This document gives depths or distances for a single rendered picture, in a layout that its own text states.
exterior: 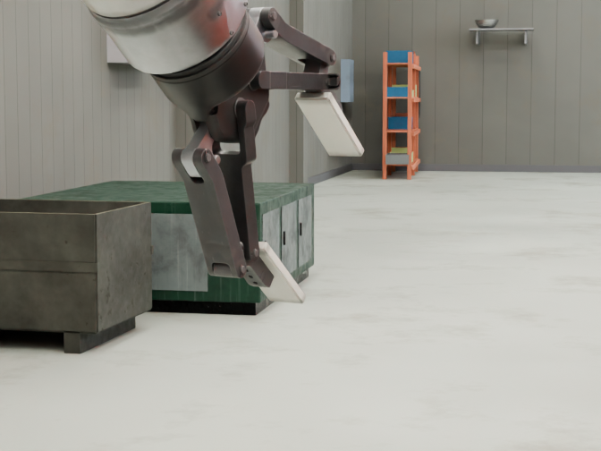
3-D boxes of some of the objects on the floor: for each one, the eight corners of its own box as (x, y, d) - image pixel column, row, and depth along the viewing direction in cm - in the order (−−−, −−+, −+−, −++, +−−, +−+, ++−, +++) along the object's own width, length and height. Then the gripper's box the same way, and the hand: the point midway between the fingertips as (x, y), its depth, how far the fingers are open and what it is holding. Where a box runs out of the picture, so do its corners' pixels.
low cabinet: (111, 270, 959) (109, 180, 952) (317, 276, 930) (317, 182, 923) (14, 309, 787) (12, 199, 781) (263, 317, 758) (262, 203, 752)
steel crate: (-15, 320, 747) (-18, 198, 740) (156, 326, 727) (156, 200, 720) (-85, 348, 665) (-89, 210, 658) (106, 355, 645) (104, 214, 638)
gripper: (161, 186, 76) (306, 370, 91) (304, -110, 88) (410, 97, 103) (63, 182, 80) (217, 360, 95) (213, -101, 92) (328, 97, 107)
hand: (312, 215), depth 98 cm, fingers open, 13 cm apart
